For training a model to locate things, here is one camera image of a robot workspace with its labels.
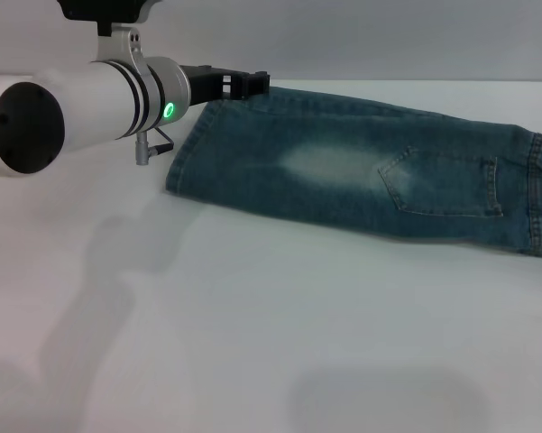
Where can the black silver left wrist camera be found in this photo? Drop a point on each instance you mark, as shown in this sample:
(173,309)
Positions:
(108,9)

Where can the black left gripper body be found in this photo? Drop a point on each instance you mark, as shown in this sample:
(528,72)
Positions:
(209,83)

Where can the blue denim shorts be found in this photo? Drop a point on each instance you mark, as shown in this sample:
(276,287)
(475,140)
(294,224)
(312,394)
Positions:
(351,180)

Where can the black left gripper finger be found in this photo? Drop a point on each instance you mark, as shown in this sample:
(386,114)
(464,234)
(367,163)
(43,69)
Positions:
(254,85)

